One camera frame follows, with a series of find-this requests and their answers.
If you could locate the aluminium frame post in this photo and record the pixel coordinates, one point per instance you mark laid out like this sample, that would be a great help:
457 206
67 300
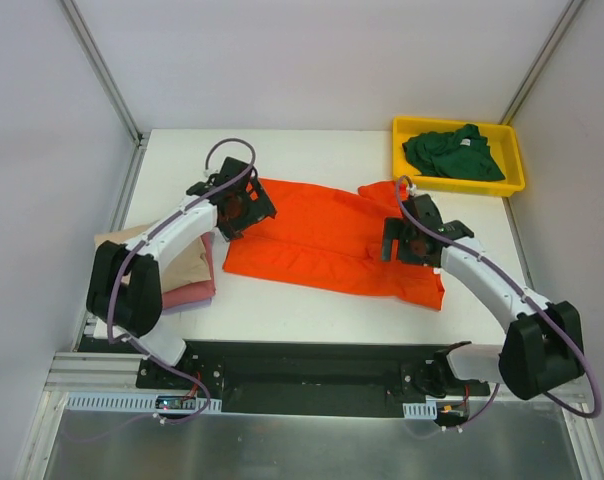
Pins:
553 40
91 50

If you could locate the pink folded t shirt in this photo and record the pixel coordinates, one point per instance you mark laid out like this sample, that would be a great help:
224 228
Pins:
196 291

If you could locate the aluminium front rail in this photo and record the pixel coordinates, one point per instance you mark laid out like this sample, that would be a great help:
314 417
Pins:
93 372

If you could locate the white slotted cable duct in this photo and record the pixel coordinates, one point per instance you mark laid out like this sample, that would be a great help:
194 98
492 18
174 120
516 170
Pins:
140 403

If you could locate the left aluminium frame post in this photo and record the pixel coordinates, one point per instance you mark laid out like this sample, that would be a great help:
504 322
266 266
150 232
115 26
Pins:
91 50

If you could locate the right aluminium frame post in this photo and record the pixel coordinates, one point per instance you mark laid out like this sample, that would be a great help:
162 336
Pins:
553 40

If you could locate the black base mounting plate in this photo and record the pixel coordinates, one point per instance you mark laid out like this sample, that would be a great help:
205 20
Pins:
349 380

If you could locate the beige folded t shirt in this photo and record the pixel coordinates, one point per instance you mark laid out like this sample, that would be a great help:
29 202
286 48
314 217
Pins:
190 266

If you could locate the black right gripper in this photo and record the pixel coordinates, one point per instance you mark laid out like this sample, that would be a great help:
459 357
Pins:
391 240

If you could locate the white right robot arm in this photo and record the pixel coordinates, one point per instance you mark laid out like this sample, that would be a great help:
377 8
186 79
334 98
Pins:
543 340

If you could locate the yellow plastic bin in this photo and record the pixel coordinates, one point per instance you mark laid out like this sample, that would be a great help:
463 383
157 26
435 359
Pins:
502 142

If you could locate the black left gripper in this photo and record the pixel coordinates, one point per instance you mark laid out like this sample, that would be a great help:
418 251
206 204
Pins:
261 201

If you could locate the orange t shirt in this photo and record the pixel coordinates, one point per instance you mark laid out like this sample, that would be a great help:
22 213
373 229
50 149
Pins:
331 239

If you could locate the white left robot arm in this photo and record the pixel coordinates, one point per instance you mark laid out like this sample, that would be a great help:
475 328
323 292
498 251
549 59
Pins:
125 285

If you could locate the green t shirt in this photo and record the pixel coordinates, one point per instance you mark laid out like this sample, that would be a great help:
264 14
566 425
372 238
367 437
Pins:
463 154

